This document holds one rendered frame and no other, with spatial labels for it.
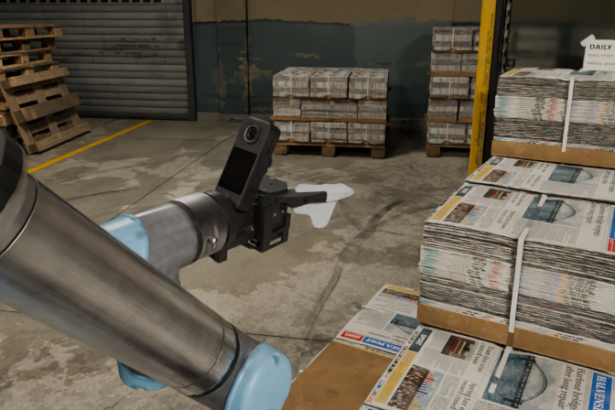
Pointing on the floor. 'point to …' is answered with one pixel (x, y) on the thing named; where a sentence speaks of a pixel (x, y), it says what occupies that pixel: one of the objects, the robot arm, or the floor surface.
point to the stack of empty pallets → (19, 52)
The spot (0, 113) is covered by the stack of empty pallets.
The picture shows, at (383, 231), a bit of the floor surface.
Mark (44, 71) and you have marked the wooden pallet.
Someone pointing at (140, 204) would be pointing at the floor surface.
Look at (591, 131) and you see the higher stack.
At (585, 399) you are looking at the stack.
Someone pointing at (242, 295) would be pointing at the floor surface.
